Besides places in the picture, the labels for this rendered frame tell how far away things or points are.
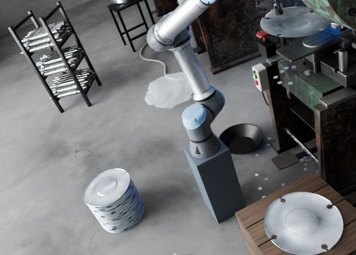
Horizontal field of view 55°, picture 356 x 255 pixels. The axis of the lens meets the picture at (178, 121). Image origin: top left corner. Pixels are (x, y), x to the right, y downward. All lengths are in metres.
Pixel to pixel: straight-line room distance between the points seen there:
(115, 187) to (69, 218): 0.52
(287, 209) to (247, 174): 0.69
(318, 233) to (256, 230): 0.23
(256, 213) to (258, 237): 0.11
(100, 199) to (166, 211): 0.40
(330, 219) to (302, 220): 0.10
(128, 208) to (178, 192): 0.34
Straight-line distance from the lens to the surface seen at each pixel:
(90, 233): 2.27
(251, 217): 1.51
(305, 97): 1.73
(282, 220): 1.48
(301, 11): 1.52
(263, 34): 1.91
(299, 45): 1.68
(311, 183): 1.59
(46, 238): 2.45
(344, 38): 1.68
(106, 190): 2.06
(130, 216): 2.10
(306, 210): 1.49
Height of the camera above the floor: 1.54
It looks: 34 degrees down
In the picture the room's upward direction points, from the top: 21 degrees counter-clockwise
